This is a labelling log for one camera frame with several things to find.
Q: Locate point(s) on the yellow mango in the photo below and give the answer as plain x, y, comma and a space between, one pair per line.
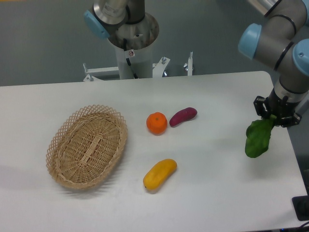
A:
159, 173

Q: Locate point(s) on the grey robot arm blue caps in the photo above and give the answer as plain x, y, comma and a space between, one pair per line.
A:
132, 31

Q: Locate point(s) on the orange tangerine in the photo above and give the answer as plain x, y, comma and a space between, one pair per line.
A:
156, 123

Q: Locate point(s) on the black device at table edge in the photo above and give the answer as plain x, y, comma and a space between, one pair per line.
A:
301, 207

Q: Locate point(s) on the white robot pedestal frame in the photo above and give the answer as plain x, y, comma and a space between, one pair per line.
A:
131, 64

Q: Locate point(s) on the woven wicker basket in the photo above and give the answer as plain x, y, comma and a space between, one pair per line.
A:
87, 147

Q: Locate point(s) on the green leafy vegetable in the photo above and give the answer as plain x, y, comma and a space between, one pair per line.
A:
258, 135

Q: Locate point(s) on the purple sweet potato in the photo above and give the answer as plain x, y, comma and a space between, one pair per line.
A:
182, 116

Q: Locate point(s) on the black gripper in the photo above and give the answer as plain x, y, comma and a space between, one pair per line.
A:
278, 109

